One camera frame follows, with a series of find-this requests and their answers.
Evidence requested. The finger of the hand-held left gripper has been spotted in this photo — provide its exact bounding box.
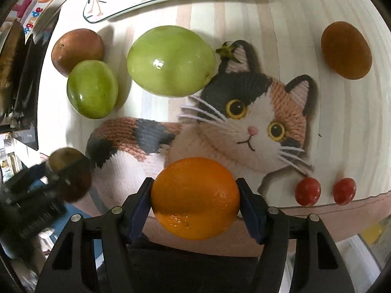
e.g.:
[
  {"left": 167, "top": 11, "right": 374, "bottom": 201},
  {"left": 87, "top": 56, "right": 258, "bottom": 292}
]
[{"left": 39, "top": 155, "right": 64, "bottom": 201}]

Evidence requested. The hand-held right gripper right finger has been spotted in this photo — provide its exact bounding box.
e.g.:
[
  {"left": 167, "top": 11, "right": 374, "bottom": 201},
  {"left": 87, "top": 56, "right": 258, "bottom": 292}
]
[{"left": 236, "top": 178, "right": 356, "bottom": 293}]

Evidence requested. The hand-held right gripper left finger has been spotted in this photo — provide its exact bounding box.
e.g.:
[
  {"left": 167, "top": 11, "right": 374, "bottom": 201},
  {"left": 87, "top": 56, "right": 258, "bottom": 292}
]
[{"left": 35, "top": 177, "right": 155, "bottom": 293}]

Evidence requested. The reddish passion fruit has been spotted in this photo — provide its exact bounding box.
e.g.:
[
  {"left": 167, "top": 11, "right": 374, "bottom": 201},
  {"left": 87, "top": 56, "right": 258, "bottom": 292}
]
[
  {"left": 51, "top": 28, "right": 105, "bottom": 77},
  {"left": 49, "top": 147, "right": 92, "bottom": 202}
]

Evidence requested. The orange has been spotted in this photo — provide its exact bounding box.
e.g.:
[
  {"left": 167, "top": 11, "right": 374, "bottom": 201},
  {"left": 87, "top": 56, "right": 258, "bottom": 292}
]
[{"left": 151, "top": 157, "right": 241, "bottom": 240}]

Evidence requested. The red cherry tomato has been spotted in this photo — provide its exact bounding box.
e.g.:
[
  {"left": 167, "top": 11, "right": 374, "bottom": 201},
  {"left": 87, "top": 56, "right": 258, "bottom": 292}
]
[
  {"left": 333, "top": 178, "right": 357, "bottom": 206},
  {"left": 295, "top": 177, "right": 321, "bottom": 207}
]

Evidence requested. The small green jujube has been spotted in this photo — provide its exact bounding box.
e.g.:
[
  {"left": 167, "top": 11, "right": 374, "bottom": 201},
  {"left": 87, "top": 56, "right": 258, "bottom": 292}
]
[{"left": 66, "top": 60, "right": 119, "bottom": 119}]

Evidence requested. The large green jujube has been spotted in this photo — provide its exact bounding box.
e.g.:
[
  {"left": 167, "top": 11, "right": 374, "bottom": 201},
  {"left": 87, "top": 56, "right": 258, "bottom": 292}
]
[{"left": 127, "top": 25, "right": 217, "bottom": 97}]

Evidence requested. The brown passion fruit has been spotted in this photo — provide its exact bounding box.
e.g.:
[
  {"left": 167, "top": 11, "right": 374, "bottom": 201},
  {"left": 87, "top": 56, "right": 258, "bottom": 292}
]
[{"left": 321, "top": 21, "right": 373, "bottom": 80}]

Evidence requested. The striped cat print mat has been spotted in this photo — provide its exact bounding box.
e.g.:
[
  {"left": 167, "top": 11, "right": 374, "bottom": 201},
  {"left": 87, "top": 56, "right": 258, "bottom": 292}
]
[{"left": 38, "top": 0, "right": 391, "bottom": 251}]

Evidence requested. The colourful character wall sticker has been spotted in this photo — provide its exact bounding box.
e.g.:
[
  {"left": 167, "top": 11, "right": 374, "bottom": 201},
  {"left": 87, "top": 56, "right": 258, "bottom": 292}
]
[{"left": 12, "top": 0, "right": 46, "bottom": 34}]

